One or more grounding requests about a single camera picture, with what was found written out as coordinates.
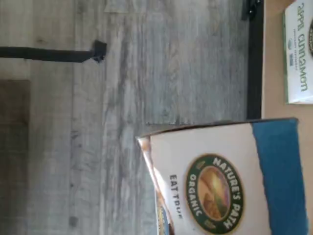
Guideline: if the black metal shelf rack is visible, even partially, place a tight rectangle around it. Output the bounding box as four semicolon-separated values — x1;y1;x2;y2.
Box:
241;0;266;121

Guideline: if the blue white Nature's Path box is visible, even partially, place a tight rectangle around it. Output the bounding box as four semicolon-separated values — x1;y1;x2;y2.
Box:
135;117;313;235

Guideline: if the green Nature's Path oatmeal box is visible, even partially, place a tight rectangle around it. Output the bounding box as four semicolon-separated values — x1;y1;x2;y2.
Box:
281;0;313;105

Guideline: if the wooden shelf board with boxes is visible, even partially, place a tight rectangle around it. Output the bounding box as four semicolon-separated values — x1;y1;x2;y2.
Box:
261;0;313;235

